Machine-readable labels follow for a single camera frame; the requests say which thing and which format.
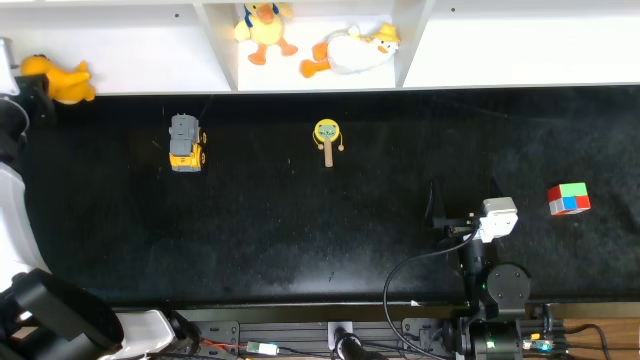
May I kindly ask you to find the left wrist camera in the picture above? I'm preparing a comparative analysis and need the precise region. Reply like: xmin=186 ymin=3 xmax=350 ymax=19
xmin=0 ymin=38 xmax=21 ymax=97

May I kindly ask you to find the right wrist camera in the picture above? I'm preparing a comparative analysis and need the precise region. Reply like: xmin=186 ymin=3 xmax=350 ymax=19
xmin=471 ymin=196 xmax=520 ymax=244

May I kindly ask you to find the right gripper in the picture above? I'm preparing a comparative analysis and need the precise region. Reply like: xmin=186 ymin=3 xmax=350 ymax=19
xmin=424 ymin=175 xmax=504 ymax=240

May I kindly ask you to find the white plush duck yellow hat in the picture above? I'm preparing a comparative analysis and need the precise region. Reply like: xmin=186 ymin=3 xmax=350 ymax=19
xmin=299 ymin=22 xmax=402 ymax=79

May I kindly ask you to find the black cable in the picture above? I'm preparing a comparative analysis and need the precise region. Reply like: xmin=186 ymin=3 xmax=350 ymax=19
xmin=382 ymin=225 xmax=482 ymax=360

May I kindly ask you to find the many-coloured puzzle cube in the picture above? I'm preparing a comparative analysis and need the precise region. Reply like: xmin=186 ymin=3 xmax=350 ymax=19
xmin=546 ymin=182 xmax=592 ymax=217

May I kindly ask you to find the yellow rattle drum toy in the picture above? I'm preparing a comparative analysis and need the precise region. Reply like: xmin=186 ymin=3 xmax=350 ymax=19
xmin=312 ymin=118 xmax=346 ymax=169

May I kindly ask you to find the yellow rubber duck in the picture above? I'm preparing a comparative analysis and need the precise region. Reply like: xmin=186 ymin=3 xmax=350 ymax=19
xmin=20 ymin=54 xmax=97 ymax=106

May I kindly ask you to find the grey and yellow toy truck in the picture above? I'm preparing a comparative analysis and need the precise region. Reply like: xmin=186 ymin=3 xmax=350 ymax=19
xmin=168 ymin=113 xmax=208 ymax=174

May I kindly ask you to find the mounting rail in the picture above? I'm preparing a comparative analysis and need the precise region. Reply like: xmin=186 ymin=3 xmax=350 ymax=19
xmin=167 ymin=303 xmax=640 ymax=360

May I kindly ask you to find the white shelf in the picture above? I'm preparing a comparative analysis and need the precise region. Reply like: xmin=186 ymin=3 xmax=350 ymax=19
xmin=0 ymin=0 xmax=640 ymax=96

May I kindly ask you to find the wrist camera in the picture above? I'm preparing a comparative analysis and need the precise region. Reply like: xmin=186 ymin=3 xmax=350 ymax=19
xmin=471 ymin=196 xmax=520 ymax=244
xmin=0 ymin=38 xmax=21 ymax=97

